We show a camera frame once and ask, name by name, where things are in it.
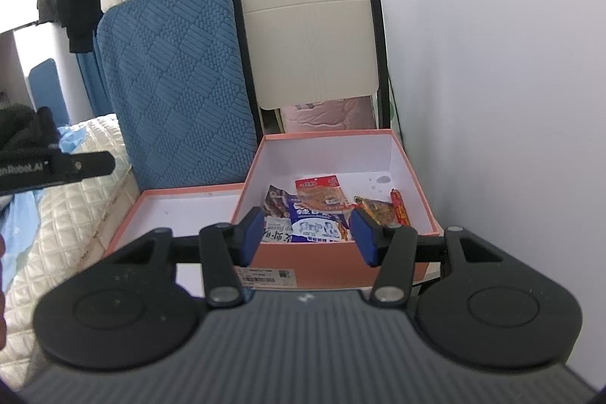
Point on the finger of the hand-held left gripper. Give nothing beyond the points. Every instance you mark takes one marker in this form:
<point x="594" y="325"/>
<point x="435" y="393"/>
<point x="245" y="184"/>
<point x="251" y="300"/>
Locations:
<point x="80" y="167"/>

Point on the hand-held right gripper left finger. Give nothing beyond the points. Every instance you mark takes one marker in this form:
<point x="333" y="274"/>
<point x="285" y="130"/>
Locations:
<point x="252" y="238"/>

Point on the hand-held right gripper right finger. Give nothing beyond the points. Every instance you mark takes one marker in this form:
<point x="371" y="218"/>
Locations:
<point x="363" y="238"/>

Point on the clear golden snack packet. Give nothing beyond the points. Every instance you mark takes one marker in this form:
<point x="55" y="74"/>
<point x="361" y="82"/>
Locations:
<point x="376" y="211"/>

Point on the brown photo snack packet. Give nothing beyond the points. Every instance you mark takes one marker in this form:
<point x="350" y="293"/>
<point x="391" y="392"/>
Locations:
<point x="275" y="205"/>

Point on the red sausage stick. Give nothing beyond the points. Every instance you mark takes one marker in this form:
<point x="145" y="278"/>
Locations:
<point x="400" y="207"/>

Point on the blue white snack packet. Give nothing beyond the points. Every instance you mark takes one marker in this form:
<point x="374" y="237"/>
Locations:
<point x="315" y="229"/>

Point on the orange snack packet red label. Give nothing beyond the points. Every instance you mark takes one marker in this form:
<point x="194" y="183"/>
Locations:
<point x="322" y="195"/>

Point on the pink cardboard box lid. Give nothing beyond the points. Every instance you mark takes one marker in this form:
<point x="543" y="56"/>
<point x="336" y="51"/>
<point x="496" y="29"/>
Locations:
<point x="184" y="214"/>

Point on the pink cardboard shoe box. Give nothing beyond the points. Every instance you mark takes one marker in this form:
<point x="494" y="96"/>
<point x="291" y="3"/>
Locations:
<point x="326" y="158"/>

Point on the light blue sheet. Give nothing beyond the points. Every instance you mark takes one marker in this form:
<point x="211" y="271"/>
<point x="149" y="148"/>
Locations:
<point x="71" y="139"/>

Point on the black garment on bed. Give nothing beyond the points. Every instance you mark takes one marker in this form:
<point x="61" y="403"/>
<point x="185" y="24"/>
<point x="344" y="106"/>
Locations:
<point x="21" y="124"/>

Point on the blue curtain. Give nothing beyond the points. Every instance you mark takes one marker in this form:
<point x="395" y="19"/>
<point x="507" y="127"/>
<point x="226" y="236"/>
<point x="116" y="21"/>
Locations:
<point x="92" y="87"/>

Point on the blue padded panel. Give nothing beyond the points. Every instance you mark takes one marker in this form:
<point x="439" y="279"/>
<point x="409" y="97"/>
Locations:
<point x="47" y="91"/>

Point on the cream quilted bedspread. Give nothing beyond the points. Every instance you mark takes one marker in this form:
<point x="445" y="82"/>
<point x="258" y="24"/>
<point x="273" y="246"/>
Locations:
<point x="57" y="252"/>

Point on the blue quilted chair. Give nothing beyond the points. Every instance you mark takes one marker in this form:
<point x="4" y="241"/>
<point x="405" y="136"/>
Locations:
<point x="180" y="87"/>

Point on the white cabinet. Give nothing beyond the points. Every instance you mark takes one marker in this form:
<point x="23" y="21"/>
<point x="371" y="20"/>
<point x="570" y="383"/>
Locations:
<point x="35" y="44"/>

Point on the cream plastic chair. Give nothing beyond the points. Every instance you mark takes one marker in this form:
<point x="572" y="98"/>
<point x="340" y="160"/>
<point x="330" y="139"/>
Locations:
<point x="312" y="39"/>

